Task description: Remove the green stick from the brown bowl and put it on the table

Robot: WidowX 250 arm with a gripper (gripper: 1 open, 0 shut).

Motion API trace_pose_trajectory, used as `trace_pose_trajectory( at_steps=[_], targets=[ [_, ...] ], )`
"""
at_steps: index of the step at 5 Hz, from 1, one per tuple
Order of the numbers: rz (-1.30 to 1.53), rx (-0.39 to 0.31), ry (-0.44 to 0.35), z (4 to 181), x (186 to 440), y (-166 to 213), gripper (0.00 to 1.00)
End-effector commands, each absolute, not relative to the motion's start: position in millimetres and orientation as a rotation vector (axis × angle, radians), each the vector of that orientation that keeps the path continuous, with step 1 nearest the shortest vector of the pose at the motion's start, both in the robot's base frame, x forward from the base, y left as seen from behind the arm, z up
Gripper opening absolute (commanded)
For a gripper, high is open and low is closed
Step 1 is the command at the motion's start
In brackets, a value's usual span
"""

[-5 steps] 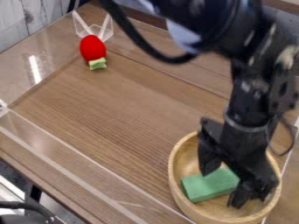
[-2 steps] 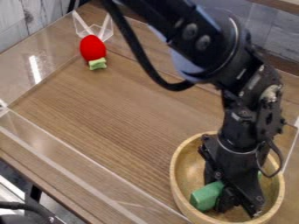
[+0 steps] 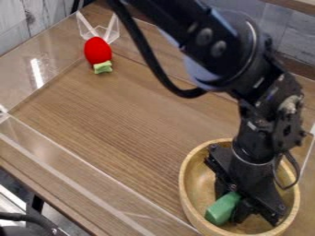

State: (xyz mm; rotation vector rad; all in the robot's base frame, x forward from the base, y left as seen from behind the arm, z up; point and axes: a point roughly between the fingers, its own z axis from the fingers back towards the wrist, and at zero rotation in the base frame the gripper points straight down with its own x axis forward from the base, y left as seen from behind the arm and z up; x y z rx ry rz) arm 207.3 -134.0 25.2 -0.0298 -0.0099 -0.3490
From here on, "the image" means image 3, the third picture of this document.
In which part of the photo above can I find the clear acrylic corner bracket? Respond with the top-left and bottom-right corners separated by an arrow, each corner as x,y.
75,11 -> 120,44

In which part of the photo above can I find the black table leg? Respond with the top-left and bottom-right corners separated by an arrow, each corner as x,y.
31,195 -> 44,213

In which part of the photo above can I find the green rectangular block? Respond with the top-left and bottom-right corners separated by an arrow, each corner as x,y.
204,192 -> 242,226

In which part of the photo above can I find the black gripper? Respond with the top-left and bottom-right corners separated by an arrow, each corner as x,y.
204,142 -> 287,226

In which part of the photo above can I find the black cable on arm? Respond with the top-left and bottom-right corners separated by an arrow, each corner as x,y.
272,150 -> 302,191

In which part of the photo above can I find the red plush strawberry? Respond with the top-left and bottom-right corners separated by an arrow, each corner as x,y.
84,37 -> 112,74

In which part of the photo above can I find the black cable under table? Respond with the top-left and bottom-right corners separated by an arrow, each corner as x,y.
0,211 -> 63,236

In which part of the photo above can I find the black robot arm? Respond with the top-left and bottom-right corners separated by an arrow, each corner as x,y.
107,0 -> 307,225

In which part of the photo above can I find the brown wooden bowl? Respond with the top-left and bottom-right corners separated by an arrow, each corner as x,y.
179,138 -> 300,236

